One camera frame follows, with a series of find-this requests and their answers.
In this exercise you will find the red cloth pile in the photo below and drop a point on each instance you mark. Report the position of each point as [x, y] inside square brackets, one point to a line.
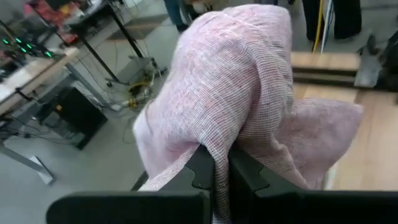
[53, 15]

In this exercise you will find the black computer tower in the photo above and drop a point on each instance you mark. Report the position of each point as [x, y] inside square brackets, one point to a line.
[74, 118]

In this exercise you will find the black table leg frame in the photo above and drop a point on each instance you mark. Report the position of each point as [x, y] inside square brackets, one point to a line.
[124, 31]

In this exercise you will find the wooden desk with grey frame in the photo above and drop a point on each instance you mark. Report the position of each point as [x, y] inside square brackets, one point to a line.
[28, 81]

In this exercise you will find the device with green lights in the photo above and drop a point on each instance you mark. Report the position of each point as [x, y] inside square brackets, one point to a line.
[25, 46]

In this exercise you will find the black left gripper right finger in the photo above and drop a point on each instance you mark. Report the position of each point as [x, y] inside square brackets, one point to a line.
[280, 207]

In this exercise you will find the person's legs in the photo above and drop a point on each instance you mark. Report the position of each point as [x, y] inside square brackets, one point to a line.
[175, 14]

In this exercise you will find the pink waffle-weave cloth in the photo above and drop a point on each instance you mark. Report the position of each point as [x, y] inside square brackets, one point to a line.
[230, 87]

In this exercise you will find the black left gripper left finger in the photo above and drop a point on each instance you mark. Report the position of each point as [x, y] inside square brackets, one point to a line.
[174, 205]

